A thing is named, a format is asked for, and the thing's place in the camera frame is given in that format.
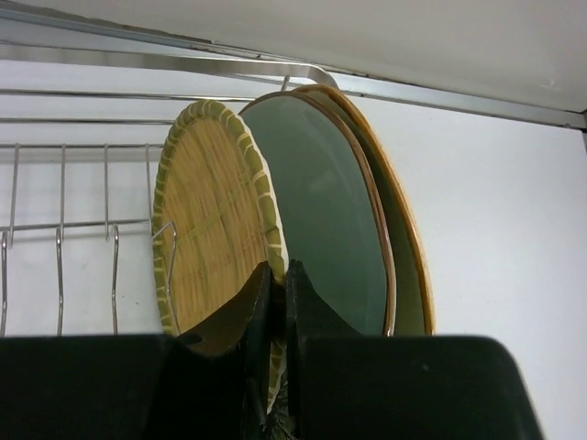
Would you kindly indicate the light green flower plate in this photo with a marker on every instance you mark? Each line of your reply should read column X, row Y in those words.
column 331, row 213

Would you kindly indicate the beige floral round plate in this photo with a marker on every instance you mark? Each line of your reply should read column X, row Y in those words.
column 414, row 309

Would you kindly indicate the silver wire dish rack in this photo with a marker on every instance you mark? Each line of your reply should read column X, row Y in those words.
column 81, row 136

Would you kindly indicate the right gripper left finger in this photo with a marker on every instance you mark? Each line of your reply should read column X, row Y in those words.
column 229, row 358

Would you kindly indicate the woven bamboo round plate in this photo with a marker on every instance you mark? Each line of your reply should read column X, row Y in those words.
column 214, row 219

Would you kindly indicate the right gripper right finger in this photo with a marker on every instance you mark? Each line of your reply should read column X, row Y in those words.
column 315, row 335

